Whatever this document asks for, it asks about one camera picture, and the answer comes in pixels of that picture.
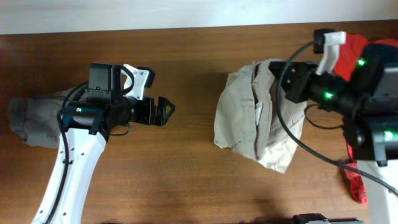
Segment beige cargo shorts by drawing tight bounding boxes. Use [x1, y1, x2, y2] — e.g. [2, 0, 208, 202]
[213, 60, 297, 174]

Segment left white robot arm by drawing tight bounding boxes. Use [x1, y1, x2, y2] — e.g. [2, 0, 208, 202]
[33, 97, 175, 223]

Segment red garment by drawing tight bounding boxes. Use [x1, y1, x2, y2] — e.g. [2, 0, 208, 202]
[334, 34, 397, 205]

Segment left black cable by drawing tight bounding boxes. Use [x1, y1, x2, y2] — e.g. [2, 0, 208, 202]
[43, 80, 135, 224]

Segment black cable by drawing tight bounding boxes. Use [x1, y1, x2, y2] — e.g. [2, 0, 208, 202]
[43, 80, 135, 224]
[275, 39, 398, 197]

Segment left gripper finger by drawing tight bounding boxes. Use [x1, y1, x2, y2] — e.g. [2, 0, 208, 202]
[155, 106, 175, 126]
[158, 96, 173, 108]

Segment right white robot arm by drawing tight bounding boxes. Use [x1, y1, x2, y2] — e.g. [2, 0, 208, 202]
[269, 57, 397, 223]

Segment black garment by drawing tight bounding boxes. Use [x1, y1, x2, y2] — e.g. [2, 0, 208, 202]
[362, 44, 397, 67]

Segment right black cable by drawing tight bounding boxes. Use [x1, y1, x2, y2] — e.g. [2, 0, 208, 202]
[275, 39, 398, 197]

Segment grey crumpled garment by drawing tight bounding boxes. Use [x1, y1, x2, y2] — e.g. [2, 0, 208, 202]
[7, 88, 71, 149]

